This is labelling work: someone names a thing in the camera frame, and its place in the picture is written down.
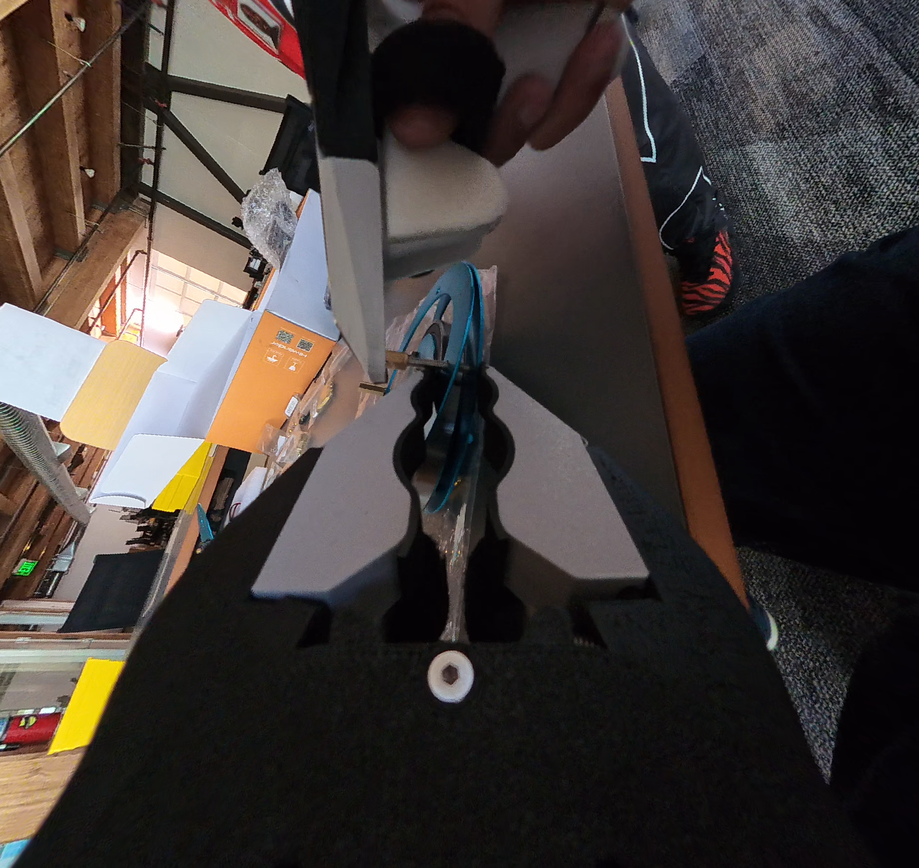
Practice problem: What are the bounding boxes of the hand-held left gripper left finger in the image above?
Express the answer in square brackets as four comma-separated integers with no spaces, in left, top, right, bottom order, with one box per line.
[251,371,440,643]

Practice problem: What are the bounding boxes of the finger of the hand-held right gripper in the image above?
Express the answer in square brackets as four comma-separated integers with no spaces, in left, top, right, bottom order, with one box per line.
[318,157,390,397]

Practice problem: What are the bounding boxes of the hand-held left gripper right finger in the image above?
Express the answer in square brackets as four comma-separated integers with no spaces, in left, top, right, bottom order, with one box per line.
[470,366,647,641]

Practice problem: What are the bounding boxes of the blue round metal turntable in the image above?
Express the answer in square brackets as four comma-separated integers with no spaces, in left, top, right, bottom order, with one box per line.
[391,261,504,517]

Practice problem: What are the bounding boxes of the grey desk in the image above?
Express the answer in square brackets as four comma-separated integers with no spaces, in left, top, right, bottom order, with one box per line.
[309,78,751,643]

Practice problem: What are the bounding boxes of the bubble wrap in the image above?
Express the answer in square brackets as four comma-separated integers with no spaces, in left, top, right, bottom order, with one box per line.
[240,168,299,266]

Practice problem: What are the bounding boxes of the white flat tray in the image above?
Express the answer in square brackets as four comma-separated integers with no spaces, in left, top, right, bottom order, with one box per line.
[228,466,282,524]

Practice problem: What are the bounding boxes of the pile of clear hardware bags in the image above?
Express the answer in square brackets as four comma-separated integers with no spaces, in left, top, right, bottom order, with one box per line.
[258,337,360,467]

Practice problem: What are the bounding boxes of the clear plastic bag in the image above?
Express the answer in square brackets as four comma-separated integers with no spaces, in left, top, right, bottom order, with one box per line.
[424,264,501,643]

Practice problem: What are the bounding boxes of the orange cardboard box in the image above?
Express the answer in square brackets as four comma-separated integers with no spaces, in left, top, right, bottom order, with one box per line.
[133,189,340,445]

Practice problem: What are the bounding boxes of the yellow box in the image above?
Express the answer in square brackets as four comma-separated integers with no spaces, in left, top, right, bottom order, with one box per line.
[153,441,214,513]

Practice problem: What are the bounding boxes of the white box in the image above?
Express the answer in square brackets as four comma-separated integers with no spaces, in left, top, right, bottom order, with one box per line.
[90,434,205,506]

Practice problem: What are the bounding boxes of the person's sneaker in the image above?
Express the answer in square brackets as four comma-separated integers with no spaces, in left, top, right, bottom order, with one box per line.
[747,591,781,652]

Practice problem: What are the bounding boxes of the black panel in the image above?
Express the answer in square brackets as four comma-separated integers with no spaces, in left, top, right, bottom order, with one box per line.
[61,552,166,632]

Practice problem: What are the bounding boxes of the person's blue jeans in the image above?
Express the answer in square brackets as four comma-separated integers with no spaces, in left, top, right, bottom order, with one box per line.
[685,229,919,868]

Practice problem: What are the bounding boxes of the yellow panel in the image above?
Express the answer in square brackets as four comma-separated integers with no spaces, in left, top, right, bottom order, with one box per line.
[49,660,124,754]

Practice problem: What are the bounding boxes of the white and tan carton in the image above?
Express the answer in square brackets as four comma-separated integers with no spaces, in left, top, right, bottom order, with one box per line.
[0,301,168,449]

